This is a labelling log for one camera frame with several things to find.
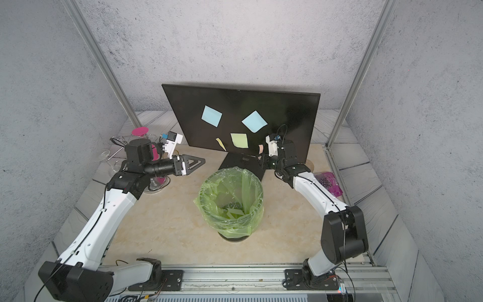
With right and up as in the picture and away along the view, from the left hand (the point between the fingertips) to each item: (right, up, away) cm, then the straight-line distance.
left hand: (202, 162), depth 67 cm
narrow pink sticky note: (+22, +7, +20) cm, 30 cm away
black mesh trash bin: (+9, -34, +16) cm, 39 cm away
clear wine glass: (-44, +2, +12) cm, 46 cm away
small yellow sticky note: (+3, +9, +25) cm, 26 cm away
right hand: (+21, +3, +18) cm, 28 cm away
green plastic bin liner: (+9, -17, +22) cm, 30 cm away
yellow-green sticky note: (+13, +9, +18) cm, 24 cm away
